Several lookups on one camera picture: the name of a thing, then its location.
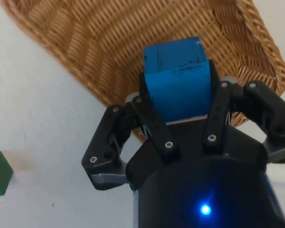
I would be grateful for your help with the blue cube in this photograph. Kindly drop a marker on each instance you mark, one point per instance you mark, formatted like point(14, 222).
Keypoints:
point(178, 90)

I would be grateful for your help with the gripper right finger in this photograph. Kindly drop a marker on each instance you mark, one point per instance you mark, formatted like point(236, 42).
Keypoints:
point(216, 118)

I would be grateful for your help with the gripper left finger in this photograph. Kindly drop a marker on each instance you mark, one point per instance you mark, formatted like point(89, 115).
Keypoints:
point(99, 142)

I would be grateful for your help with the wicker basket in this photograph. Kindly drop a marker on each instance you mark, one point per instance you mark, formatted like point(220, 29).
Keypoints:
point(109, 40)

